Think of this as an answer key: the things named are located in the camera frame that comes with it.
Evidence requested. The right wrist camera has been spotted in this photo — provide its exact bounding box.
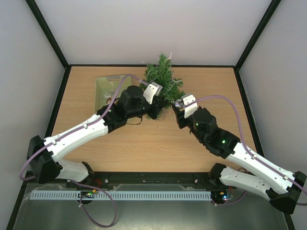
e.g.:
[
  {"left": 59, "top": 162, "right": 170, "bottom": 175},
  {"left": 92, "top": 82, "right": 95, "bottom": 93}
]
[{"left": 181, "top": 93, "right": 198, "bottom": 118}]

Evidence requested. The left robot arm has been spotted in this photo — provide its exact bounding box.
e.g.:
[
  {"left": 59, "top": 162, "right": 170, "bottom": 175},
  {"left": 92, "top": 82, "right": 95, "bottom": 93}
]
[{"left": 27, "top": 82, "right": 166, "bottom": 184}]

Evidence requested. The green plastic basket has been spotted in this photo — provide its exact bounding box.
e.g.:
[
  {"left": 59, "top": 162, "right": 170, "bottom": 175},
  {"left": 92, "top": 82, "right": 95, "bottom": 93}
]
[{"left": 94, "top": 75, "right": 124, "bottom": 112}]

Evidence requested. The brown gingerbread ornament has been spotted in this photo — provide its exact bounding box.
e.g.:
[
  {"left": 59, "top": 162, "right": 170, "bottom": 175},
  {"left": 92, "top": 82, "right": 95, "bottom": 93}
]
[{"left": 106, "top": 97, "right": 116, "bottom": 105}]

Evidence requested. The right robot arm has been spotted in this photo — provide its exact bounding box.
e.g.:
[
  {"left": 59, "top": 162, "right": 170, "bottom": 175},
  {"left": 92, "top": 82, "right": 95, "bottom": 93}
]
[{"left": 172, "top": 105, "right": 307, "bottom": 214}]

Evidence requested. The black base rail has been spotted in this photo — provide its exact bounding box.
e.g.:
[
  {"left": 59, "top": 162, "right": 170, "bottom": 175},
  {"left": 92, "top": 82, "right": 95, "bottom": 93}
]
[{"left": 81, "top": 167, "right": 226, "bottom": 190}]

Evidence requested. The small green christmas tree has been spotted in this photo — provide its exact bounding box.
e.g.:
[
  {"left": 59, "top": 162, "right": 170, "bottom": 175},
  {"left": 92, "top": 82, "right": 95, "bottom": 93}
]
[{"left": 143, "top": 54, "right": 185, "bottom": 119}]

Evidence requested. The white slotted cable duct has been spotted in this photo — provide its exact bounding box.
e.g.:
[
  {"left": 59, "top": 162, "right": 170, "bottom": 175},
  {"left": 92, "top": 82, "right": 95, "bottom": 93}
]
[{"left": 30, "top": 191, "right": 212, "bottom": 201}]

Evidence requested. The silver ball ornament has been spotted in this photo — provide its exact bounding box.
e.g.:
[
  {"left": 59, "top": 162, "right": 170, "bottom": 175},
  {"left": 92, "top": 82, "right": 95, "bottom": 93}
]
[{"left": 174, "top": 99, "right": 182, "bottom": 108}]

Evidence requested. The purple loop cable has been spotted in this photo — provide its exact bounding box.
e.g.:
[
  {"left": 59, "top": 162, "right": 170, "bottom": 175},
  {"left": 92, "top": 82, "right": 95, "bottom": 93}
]
[{"left": 78, "top": 185, "right": 118, "bottom": 228}]

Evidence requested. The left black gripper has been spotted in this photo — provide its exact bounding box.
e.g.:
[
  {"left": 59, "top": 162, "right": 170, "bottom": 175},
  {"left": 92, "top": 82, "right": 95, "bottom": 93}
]
[{"left": 127, "top": 97, "right": 167, "bottom": 120}]

